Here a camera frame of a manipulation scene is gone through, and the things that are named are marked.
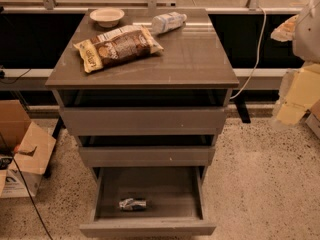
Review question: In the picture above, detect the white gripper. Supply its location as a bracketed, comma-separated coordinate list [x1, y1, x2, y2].
[270, 15, 320, 128]

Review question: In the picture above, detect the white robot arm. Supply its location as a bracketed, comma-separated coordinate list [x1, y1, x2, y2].
[271, 0, 320, 128]

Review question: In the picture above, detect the grey top drawer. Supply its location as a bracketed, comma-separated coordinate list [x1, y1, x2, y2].
[58, 89, 230, 137]

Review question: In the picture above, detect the grey drawer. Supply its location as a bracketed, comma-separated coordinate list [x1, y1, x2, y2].
[58, 89, 230, 137]
[79, 135, 215, 167]
[80, 167, 215, 237]

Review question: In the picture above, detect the grey drawer cabinet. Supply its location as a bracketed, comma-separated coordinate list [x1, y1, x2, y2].
[44, 7, 240, 172]

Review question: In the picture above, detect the grey bottom drawer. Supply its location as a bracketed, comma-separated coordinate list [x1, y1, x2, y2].
[80, 167, 215, 237]

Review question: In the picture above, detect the grey middle drawer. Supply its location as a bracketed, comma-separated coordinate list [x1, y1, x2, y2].
[79, 135, 215, 167]

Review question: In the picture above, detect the cardboard box at right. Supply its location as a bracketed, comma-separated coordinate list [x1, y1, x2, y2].
[306, 100, 320, 139]

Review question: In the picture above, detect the clear plastic water bottle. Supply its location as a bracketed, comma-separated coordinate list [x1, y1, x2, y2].
[151, 12, 187, 34]

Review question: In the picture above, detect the brown yellow chip bag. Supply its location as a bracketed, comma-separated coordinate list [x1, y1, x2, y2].
[74, 25, 164, 73]

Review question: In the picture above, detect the white paper bowl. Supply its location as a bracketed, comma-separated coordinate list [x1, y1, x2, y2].
[90, 7, 125, 28]

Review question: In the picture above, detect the open cardboard box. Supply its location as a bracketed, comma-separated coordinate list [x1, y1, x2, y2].
[0, 100, 56, 198]

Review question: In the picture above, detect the white cable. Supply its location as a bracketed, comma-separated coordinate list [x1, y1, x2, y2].
[229, 7, 268, 101]

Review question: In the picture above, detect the black cable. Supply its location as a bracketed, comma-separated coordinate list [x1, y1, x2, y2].
[0, 130, 54, 240]

